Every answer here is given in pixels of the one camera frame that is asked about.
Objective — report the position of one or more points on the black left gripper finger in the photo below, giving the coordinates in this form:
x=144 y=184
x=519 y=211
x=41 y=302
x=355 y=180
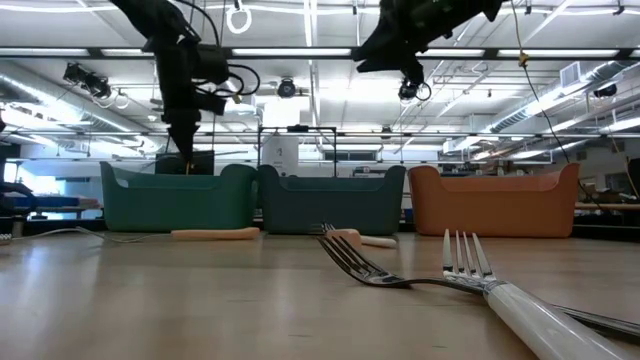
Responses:
x=178 y=134
x=192 y=135

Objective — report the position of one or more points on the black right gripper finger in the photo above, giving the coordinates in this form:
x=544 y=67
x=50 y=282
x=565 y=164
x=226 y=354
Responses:
x=382 y=42
x=390 y=65

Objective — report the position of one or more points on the black metal fork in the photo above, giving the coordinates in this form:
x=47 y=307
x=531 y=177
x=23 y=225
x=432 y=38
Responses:
x=360 y=267

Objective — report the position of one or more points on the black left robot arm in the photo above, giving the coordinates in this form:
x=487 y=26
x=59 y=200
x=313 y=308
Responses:
x=145 y=20

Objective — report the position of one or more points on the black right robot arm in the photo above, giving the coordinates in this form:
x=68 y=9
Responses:
x=475 y=10

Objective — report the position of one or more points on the black monitor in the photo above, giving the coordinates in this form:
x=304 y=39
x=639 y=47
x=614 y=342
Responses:
x=167 y=165

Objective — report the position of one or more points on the ceiling light strip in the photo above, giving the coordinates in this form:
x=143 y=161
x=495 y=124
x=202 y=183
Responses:
x=557 y=52
x=45 y=51
x=290 y=51
x=125 y=52
x=452 y=52

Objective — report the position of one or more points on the teal green plastic bin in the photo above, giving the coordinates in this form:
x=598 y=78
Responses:
x=175 y=210

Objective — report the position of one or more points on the black ceiling device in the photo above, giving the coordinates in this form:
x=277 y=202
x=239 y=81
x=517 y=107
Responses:
x=85 y=77

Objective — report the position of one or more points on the background workbench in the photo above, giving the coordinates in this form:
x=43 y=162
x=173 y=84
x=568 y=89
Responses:
x=610 y=206
x=75 y=202

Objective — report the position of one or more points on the dark blue plastic bin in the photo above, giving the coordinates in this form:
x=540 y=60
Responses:
x=325 y=210

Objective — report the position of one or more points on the orange plastic bin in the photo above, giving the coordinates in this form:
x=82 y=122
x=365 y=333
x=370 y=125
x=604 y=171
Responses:
x=495 y=210

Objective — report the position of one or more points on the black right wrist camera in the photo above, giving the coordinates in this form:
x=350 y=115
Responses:
x=407 y=89

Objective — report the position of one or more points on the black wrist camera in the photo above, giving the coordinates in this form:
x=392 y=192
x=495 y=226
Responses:
x=407 y=89
x=212 y=64

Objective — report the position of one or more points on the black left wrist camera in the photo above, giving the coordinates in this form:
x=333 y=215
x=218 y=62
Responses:
x=212 y=64

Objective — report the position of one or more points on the round black ceiling camera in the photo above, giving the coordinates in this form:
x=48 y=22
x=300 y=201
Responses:
x=286 y=88

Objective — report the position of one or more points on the silver ceiling air duct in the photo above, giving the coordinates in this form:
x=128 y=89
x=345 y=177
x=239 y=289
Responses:
x=50 y=100
x=550 y=100

